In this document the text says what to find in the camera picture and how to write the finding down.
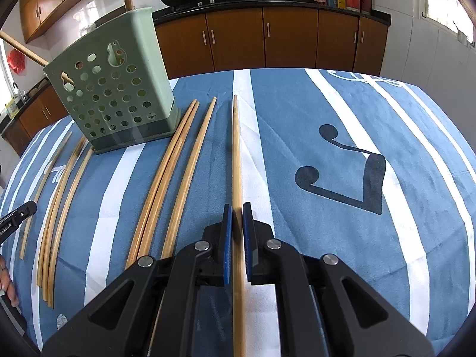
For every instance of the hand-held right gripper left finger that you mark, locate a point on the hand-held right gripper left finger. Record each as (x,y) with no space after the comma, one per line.
(227,245)

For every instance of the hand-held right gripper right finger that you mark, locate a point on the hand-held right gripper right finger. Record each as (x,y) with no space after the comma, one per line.
(247,245)

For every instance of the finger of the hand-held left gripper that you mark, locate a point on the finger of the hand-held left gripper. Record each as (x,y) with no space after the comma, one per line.
(16,217)

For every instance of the green perforated utensil holder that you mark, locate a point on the green perforated utensil holder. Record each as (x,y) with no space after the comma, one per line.
(111,93)

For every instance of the person's left hand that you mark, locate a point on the person's left hand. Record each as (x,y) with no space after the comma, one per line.
(6,280)

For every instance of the blue white striped tablecloth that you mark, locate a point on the blue white striped tablecloth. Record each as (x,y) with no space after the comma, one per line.
(334,260)

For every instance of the yellow green packet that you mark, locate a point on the yellow green packet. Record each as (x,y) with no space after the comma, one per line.
(11,108)

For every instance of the sink faucet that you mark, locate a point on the sink faucet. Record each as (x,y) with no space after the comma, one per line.
(16,89)

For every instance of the brown wooden base cabinets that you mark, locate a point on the brown wooden base cabinets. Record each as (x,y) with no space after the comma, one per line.
(238,41)

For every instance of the gas stove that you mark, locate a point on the gas stove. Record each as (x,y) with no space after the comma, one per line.
(212,2)

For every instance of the black kitchen countertop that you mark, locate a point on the black kitchen countertop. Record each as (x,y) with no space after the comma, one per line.
(290,4)

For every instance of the red wall decoration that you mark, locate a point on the red wall decoration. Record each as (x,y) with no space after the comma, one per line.
(16,60)

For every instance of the brown wooden wall cabinets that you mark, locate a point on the brown wooden wall cabinets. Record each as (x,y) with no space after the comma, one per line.
(48,3)

